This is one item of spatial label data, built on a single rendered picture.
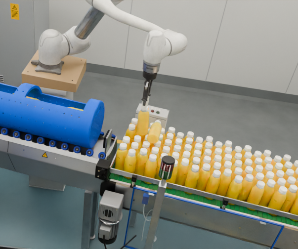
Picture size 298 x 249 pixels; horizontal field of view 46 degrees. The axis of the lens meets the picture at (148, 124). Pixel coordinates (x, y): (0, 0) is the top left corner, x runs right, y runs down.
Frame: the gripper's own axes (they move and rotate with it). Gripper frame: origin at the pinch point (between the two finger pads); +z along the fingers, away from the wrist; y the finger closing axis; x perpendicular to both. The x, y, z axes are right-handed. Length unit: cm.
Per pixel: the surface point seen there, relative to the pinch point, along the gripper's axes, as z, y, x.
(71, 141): 23.8, 19.1, -35.3
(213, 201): 37, 24, 49
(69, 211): 127, -19, -49
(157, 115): 17.3, -17.5, 6.7
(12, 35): 36, -129, -153
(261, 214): 37, 25, 76
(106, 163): 26.8, 26.7, -12.2
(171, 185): 30.2, 27.4, 24.6
